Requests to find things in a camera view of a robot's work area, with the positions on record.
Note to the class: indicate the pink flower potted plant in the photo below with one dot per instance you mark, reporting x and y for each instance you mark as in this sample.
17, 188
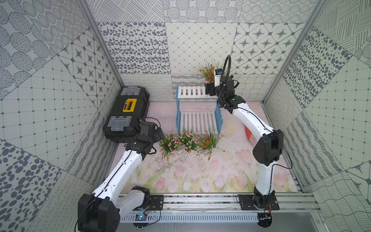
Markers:
188, 141
169, 145

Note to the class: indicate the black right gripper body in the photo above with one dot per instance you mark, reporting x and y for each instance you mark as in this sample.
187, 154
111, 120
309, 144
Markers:
219, 93

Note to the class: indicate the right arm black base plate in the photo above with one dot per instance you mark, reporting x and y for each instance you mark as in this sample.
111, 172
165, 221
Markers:
256, 202

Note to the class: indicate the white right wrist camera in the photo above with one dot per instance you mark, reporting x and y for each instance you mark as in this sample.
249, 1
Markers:
217, 76

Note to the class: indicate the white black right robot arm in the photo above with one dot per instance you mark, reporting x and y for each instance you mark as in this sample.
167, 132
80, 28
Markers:
269, 146

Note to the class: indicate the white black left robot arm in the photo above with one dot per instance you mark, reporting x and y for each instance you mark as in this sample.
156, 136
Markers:
102, 210

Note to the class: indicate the blue white two-tier rack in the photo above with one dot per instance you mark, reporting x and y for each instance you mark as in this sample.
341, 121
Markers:
194, 119

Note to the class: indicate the aluminium mounting rail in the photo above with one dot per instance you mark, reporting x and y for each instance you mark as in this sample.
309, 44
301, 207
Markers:
289, 202

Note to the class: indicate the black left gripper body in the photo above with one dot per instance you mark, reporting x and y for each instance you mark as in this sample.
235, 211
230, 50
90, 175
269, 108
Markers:
158, 134

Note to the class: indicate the black yellow toolbox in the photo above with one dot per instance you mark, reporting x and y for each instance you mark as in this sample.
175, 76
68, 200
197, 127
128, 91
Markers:
123, 121

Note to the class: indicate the red flower potted plant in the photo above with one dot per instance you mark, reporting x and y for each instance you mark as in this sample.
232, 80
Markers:
208, 71
208, 143

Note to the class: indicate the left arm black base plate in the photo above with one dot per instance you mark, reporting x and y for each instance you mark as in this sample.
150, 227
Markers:
154, 202

